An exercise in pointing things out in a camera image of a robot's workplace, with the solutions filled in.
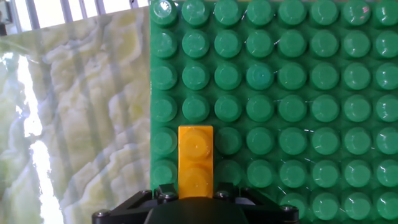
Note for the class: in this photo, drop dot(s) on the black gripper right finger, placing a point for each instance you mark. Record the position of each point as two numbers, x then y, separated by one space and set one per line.
270 216

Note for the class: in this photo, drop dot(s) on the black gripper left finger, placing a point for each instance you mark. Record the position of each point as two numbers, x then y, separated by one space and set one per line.
124 216

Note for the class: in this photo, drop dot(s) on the yellow-orange four-stud brick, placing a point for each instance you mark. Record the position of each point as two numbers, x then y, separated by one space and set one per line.
196 161

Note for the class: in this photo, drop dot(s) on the green marble pattern mat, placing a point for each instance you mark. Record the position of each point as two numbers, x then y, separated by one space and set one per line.
77 124

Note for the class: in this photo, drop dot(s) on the green studded baseplate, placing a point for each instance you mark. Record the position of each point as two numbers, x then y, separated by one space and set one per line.
280 93

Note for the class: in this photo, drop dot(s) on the metal camera stand pole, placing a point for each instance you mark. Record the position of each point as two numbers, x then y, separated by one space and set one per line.
3 25

